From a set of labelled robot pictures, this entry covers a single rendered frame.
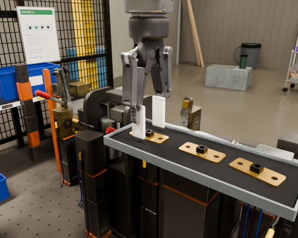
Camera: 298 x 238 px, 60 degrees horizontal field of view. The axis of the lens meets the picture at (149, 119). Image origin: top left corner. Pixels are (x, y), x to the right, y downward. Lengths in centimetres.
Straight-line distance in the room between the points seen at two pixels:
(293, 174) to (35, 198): 99
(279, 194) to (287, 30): 819
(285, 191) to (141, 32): 34
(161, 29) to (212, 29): 838
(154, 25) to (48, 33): 126
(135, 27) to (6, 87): 100
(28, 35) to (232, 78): 456
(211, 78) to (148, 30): 527
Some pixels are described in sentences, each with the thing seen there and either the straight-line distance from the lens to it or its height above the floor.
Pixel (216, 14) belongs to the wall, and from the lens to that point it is 881.
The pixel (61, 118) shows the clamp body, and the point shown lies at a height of 102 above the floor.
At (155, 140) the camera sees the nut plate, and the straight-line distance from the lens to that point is 54.
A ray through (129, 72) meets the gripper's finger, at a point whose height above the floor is 131.
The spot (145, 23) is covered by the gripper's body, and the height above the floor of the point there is 139.
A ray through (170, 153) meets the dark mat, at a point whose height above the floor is 116.
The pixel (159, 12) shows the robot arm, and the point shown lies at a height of 141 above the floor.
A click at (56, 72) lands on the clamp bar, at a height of 120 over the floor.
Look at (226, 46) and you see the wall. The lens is 877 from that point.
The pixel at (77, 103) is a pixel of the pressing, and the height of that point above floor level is 100.
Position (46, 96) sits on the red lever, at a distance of 105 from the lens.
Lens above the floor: 140
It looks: 22 degrees down
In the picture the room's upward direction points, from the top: straight up
